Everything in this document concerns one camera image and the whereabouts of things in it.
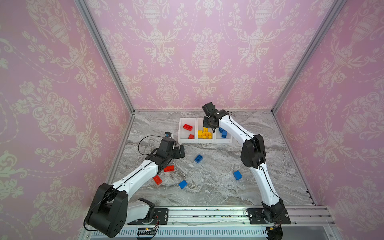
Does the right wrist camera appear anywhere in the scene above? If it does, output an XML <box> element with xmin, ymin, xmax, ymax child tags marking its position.
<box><xmin>202</xmin><ymin>102</ymin><xmax>217</xmax><ymax>117</ymax></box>

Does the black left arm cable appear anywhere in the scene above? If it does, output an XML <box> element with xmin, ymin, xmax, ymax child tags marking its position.
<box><xmin>137</xmin><ymin>134</ymin><xmax>165</xmax><ymax>157</ymax></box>

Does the aluminium front rail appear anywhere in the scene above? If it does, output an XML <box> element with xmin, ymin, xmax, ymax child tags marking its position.
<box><xmin>79</xmin><ymin>206</ymin><xmax>342</xmax><ymax>240</ymax></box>

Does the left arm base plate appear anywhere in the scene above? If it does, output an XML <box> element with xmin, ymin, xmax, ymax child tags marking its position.
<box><xmin>127</xmin><ymin>208</ymin><xmax>169</xmax><ymax>225</ymax></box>

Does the right white plastic bin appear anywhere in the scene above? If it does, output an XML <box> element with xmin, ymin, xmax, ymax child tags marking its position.
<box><xmin>213</xmin><ymin>127</ymin><xmax>233</xmax><ymax>144</ymax></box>

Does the white plastic bin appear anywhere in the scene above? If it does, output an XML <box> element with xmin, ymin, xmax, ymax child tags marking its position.
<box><xmin>178</xmin><ymin>118</ymin><xmax>196</xmax><ymax>144</ymax></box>
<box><xmin>195</xmin><ymin>118</ymin><xmax>214</xmax><ymax>144</ymax></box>
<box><xmin>213</xmin><ymin>127</ymin><xmax>233</xmax><ymax>144</ymax></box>

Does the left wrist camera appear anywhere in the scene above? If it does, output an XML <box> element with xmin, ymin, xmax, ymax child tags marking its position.
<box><xmin>164</xmin><ymin>132</ymin><xmax>173</xmax><ymax>138</ymax></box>

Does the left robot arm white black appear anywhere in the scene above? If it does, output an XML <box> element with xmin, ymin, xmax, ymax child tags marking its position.
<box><xmin>83</xmin><ymin>132</ymin><xmax>185</xmax><ymax>238</ymax></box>

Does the aluminium corner post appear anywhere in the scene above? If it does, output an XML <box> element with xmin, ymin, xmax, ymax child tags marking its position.
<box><xmin>74</xmin><ymin>0</ymin><xmax>135</xmax><ymax>115</ymax></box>
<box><xmin>271</xmin><ymin>0</ymin><xmax>347</xmax><ymax>116</ymax></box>

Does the aluminium corner post right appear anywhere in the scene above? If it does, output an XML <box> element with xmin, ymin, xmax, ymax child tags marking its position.
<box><xmin>271</xmin><ymin>0</ymin><xmax>347</xmax><ymax>116</ymax></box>

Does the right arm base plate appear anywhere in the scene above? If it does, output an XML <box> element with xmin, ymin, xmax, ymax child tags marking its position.
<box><xmin>245</xmin><ymin>208</ymin><xmax>291</xmax><ymax>225</ymax></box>

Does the middle white plastic bin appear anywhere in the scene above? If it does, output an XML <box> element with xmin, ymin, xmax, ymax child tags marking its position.
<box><xmin>195</xmin><ymin>118</ymin><xmax>214</xmax><ymax>144</ymax></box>

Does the aluminium corner post left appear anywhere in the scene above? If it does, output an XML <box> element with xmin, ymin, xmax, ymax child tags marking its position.
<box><xmin>74</xmin><ymin>0</ymin><xmax>135</xmax><ymax>115</ymax></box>

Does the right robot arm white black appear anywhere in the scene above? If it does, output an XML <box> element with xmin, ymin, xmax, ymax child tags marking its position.
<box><xmin>202</xmin><ymin>103</ymin><xmax>286</xmax><ymax>223</ymax></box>

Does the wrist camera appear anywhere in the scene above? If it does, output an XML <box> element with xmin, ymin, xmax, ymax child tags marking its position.
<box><xmin>202</xmin><ymin>102</ymin><xmax>217</xmax><ymax>117</ymax></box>
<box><xmin>164</xmin><ymin>132</ymin><xmax>173</xmax><ymax>138</ymax></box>

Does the left white plastic bin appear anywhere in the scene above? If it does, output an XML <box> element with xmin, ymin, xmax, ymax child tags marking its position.
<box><xmin>178</xmin><ymin>118</ymin><xmax>196</xmax><ymax>144</ymax></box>

